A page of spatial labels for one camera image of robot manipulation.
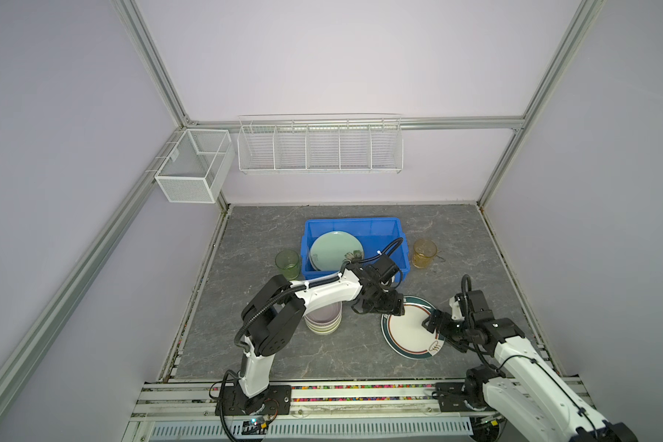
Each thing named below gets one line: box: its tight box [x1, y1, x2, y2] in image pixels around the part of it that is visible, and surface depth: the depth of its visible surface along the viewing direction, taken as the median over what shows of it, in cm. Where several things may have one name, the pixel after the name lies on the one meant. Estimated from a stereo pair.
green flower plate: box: [309, 231, 364, 272], surface depth 104 cm
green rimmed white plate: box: [380, 295, 446, 361], surface depth 85 cm
